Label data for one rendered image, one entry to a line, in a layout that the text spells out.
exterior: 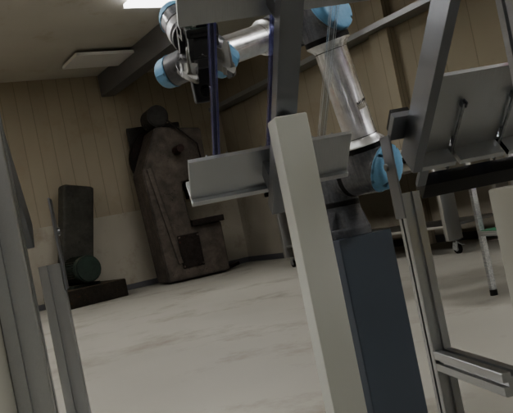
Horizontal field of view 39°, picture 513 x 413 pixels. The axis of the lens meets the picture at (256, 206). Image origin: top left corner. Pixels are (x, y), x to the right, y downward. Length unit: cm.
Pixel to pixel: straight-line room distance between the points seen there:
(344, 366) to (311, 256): 20
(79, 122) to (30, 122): 69
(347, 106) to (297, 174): 63
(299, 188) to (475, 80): 43
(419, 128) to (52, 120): 935
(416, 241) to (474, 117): 28
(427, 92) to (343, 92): 52
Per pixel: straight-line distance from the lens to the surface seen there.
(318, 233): 127
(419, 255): 149
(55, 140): 1055
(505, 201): 122
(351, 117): 188
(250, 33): 187
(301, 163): 127
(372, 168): 187
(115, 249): 1059
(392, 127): 149
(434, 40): 135
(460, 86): 147
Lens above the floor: 65
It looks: 1 degrees up
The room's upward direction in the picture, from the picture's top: 11 degrees counter-clockwise
